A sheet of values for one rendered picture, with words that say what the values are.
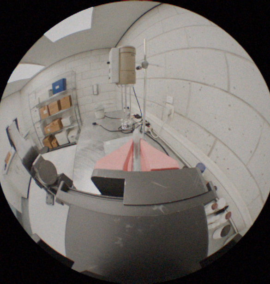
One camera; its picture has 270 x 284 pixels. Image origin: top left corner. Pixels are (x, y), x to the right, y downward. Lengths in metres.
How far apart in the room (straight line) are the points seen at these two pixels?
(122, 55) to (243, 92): 0.54
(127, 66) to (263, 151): 0.70
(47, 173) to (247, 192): 0.71
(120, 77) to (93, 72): 2.11
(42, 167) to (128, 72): 0.46
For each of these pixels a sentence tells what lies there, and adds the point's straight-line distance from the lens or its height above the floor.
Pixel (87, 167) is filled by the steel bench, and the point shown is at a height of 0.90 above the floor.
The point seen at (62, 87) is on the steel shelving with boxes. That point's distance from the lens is 2.34.
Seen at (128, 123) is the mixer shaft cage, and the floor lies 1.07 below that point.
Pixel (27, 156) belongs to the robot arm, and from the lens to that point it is 0.31.
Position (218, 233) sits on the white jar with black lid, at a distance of 0.51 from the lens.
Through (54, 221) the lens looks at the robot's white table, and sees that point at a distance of 0.56.
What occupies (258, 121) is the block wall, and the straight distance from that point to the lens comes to 0.45.
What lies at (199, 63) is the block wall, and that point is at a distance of 0.54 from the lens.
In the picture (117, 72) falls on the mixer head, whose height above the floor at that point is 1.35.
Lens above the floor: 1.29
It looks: 36 degrees down
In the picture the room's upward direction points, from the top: straight up
